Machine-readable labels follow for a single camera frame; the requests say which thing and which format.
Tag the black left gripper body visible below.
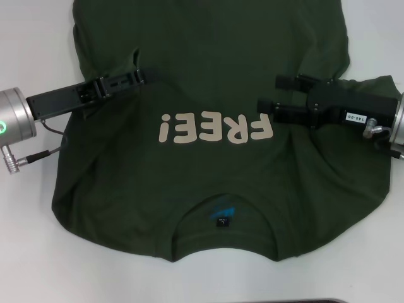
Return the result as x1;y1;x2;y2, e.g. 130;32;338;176
25;78;104;122

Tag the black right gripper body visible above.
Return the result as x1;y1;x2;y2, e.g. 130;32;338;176
304;80;399;129

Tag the dark green FREE T-shirt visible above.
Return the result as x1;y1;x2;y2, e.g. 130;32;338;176
51;0;401;264

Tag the dark grey torso edge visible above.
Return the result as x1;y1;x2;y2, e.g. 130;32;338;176
283;297;359;303

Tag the right arm cable with plug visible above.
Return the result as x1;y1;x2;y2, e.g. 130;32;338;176
361;117;404;158

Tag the arm cable with plug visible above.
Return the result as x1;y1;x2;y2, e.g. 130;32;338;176
1;119;69;175
361;117;404;158

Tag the left arm cable with plug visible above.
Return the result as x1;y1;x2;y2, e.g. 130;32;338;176
1;119;69;175

